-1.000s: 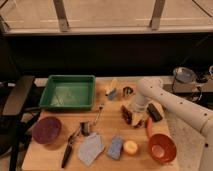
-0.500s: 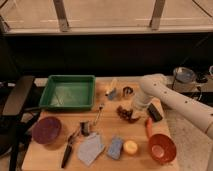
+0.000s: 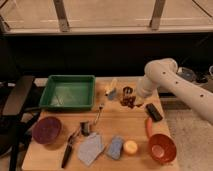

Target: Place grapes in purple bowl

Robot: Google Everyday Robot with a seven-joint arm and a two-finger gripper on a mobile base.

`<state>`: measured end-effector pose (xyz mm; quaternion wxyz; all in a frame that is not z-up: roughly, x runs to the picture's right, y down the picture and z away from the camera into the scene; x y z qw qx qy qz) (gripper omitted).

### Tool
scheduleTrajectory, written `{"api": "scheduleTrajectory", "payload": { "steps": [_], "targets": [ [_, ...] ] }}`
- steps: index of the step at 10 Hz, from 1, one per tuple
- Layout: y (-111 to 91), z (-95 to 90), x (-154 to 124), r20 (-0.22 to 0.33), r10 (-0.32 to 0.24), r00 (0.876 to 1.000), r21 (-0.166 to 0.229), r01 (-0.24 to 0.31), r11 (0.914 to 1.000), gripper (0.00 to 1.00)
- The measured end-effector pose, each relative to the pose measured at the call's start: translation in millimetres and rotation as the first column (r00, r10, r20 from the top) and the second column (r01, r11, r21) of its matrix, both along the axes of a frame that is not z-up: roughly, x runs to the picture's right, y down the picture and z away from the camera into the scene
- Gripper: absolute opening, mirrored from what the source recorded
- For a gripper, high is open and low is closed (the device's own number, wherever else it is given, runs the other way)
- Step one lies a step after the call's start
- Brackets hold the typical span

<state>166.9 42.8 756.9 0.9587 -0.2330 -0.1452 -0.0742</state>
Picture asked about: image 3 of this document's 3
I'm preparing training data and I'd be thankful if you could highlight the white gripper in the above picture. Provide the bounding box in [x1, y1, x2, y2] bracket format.
[134, 76, 157, 107]

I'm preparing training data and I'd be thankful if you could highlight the dark red grape bunch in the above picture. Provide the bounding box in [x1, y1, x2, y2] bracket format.
[120, 96, 137, 109]

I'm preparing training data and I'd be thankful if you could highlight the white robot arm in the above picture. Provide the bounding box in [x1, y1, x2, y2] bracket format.
[136, 58, 213, 125]

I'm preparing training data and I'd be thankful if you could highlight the orange bowl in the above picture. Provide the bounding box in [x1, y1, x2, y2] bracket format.
[148, 134, 177, 165]

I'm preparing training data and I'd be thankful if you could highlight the purple bowl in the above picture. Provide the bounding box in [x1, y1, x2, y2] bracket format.
[32, 116, 62, 145]

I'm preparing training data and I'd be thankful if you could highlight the small metal measuring cup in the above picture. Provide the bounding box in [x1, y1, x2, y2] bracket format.
[123, 86, 133, 96]

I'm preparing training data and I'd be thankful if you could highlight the black rectangular remote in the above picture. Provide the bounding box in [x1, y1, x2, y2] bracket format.
[146, 103, 163, 122]

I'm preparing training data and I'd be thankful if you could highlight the orange carrot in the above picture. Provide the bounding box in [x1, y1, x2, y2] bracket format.
[145, 117, 152, 138]

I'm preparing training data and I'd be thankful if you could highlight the yellow round sponge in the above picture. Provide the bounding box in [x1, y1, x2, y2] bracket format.
[123, 140, 138, 155]

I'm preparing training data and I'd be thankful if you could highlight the blue sponge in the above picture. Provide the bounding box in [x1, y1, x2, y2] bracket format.
[106, 136, 124, 160]

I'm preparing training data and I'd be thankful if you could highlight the small dark metal cup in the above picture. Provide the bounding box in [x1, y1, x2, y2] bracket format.
[80, 121, 91, 136]

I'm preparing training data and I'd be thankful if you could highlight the light blue cloth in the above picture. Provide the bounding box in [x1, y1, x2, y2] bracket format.
[77, 133, 104, 166]

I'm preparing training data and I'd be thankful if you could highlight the green plastic tray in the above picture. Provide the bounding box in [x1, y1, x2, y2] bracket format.
[39, 75, 95, 111]

